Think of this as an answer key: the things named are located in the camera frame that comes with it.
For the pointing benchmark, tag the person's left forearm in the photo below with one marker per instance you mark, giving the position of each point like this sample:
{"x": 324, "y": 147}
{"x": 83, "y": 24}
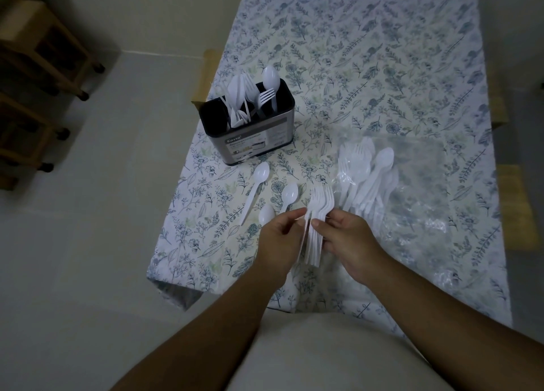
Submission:
{"x": 204, "y": 339}

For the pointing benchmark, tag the steel cutlery caddy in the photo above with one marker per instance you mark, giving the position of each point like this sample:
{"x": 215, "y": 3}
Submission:
{"x": 259, "y": 142}

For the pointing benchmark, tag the person's right forearm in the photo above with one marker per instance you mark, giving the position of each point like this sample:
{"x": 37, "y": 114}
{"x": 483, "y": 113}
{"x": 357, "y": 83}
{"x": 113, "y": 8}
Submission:
{"x": 450, "y": 322}

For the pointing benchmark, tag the blue floral tablecloth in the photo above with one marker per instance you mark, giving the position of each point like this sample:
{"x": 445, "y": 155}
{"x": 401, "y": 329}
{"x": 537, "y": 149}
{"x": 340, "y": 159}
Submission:
{"x": 382, "y": 63}

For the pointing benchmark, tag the wooden stool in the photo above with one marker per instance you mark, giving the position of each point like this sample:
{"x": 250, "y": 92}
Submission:
{"x": 25, "y": 12}
{"x": 21, "y": 110}
{"x": 208, "y": 76}
{"x": 516, "y": 208}

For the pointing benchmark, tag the person's left hand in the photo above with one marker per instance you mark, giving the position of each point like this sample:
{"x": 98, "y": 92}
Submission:
{"x": 278, "y": 250}

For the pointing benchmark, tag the clear plastic bag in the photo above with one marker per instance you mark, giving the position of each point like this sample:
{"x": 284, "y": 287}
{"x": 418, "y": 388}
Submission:
{"x": 425, "y": 182}

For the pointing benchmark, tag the pile of white plastic cutlery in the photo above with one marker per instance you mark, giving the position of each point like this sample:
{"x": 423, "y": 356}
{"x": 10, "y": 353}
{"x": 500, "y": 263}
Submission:
{"x": 382, "y": 159}

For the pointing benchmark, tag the bunch of white plastic cutlery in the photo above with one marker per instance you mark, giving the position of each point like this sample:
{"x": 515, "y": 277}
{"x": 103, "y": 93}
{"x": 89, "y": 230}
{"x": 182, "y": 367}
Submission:
{"x": 270, "y": 77}

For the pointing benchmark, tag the person's right hand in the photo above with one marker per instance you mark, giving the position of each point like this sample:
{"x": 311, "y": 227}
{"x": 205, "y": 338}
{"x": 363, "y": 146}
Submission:
{"x": 355, "y": 246}

